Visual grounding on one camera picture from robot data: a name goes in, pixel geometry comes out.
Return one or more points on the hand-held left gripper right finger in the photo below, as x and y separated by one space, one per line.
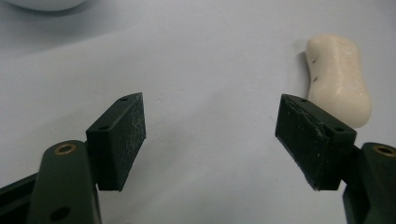
314 146

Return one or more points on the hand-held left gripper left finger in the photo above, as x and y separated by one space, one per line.
116 146

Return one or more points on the cream soap bar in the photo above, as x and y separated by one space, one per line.
337 79

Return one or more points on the white bowl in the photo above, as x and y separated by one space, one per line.
46 4

